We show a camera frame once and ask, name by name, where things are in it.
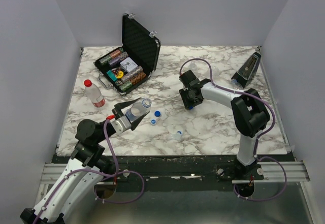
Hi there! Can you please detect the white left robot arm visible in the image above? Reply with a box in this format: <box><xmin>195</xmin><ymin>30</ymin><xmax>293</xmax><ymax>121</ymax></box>
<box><xmin>20</xmin><ymin>98</ymin><xmax>151</xmax><ymax>223</ymax></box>

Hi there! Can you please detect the clear plastic bottle right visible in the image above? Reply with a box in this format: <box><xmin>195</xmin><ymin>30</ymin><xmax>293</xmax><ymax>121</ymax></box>
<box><xmin>212</xmin><ymin>66</ymin><xmax>220</xmax><ymax>76</ymax></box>

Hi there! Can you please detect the red bottle cap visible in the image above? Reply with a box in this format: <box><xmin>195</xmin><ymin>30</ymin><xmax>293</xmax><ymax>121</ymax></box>
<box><xmin>84</xmin><ymin>79</ymin><xmax>92</xmax><ymax>87</ymax></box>

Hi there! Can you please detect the red label plastic bottle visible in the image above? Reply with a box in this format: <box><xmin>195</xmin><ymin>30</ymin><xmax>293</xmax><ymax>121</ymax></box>
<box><xmin>85</xmin><ymin>83</ymin><xmax>105</xmax><ymax>108</ymax></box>

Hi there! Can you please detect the clear plastic bottle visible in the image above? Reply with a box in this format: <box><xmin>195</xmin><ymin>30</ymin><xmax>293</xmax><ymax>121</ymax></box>
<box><xmin>212</xmin><ymin>66</ymin><xmax>220</xmax><ymax>76</ymax></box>
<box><xmin>189</xmin><ymin>61</ymin><xmax>199</xmax><ymax>74</ymax></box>

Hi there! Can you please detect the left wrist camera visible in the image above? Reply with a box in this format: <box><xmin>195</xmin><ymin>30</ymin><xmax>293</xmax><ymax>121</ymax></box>
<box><xmin>111</xmin><ymin>115</ymin><xmax>132</xmax><ymax>135</ymax></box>

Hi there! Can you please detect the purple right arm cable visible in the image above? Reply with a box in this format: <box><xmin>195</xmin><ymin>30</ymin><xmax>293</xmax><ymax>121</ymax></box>
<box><xmin>179</xmin><ymin>58</ymin><xmax>289</xmax><ymax>201</ymax></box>

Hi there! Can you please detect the black metronome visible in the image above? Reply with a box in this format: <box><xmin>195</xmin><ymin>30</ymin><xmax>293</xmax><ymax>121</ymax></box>
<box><xmin>231</xmin><ymin>52</ymin><xmax>262</xmax><ymax>88</ymax></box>

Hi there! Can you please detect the clear plastic bottle left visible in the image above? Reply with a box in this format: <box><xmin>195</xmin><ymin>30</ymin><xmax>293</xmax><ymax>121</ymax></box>
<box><xmin>189</xmin><ymin>61</ymin><xmax>199</xmax><ymax>74</ymax></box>

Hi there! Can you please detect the black poker chip case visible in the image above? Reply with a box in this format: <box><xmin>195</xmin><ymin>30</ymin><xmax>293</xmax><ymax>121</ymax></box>
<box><xmin>94</xmin><ymin>13</ymin><xmax>161</xmax><ymax>95</ymax></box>

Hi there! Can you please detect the blue label pepsi bottle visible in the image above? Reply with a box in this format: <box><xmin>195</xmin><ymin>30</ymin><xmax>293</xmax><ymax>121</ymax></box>
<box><xmin>125</xmin><ymin>98</ymin><xmax>152</xmax><ymax>122</ymax></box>

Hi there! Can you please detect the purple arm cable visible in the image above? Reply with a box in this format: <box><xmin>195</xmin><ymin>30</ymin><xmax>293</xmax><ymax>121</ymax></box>
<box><xmin>179</xmin><ymin>58</ymin><xmax>289</xmax><ymax>201</ymax></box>
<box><xmin>32</xmin><ymin>116</ymin><xmax>145</xmax><ymax>224</ymax></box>

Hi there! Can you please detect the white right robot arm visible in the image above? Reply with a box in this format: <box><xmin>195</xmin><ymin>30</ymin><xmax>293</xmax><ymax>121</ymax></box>
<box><xmin>179</xmin><ymin>70</ymin><xmax>270</xmax><ymax>179</ymax></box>

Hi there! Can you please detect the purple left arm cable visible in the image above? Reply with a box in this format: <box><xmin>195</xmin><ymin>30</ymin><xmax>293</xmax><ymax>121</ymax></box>
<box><xmin>32</xmin><ymin>116</ymin><xmax>145</xmax><ymax>224</ymax></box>

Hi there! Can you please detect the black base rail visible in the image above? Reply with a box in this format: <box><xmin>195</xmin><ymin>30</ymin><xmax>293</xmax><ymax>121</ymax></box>
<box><xmin>50</xmin><ymin>154</ymin><xmax>298</xmax><ymax>193</ymax></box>

